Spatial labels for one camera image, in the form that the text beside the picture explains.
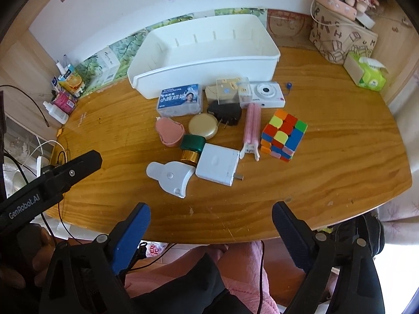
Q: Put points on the clear sticker-decorated plastic box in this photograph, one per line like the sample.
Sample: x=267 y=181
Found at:
x=233 y=91

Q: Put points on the blue floss pick box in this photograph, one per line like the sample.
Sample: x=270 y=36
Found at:
x=180 y=101

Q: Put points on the white children's digital camera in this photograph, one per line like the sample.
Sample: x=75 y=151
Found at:
x=266 y=94

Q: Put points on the white plastic storage bin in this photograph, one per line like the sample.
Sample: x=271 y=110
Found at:
x=201 y=51

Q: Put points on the pink hair roller clip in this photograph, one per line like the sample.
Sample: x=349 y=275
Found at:
x=252 y=131

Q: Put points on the green bottle with gold cap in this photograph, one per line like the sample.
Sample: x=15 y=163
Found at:
x=192 y=147

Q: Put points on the green fruit print cardboard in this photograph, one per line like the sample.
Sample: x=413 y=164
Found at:
x=110 y=64

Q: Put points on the white charger block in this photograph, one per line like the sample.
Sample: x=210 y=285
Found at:
x=217 y=164

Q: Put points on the pink pencil case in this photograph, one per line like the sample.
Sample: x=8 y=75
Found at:
x=339 y=7

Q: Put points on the beige card box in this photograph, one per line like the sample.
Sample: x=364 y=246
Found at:
x=211 y=93

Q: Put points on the round gold compact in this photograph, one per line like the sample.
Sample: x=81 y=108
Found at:
x=205 y=125

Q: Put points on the white bottle-shaped holder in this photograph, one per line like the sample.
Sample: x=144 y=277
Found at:
x=173 y=177

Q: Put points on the multicolour puzzle cube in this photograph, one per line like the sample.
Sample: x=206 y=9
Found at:
x=282 y=135

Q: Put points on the beige letter-print tote bag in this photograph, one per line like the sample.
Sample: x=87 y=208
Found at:
x=334 y=35

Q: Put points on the white spray bottle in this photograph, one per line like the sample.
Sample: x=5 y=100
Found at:
x=55 y=112

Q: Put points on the red drawing cardboard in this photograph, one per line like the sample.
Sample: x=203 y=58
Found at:
x=289 y=29

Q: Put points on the green tissue pack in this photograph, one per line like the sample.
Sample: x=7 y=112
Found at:
x=367 y=73

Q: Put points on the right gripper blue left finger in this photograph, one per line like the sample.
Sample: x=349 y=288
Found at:
x=127 y=235

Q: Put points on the orange juice carton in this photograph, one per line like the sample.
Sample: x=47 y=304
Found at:
x=72 y=81

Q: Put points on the black plug adapter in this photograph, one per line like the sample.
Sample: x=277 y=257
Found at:
x=228 y=114

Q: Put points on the pink pear-shaped case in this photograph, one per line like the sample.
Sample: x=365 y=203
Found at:
x=170 y=132

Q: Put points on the person's left hand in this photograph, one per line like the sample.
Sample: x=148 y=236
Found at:
x=26 y=255

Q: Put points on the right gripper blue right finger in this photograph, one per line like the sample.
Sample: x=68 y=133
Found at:
x=295 y=234

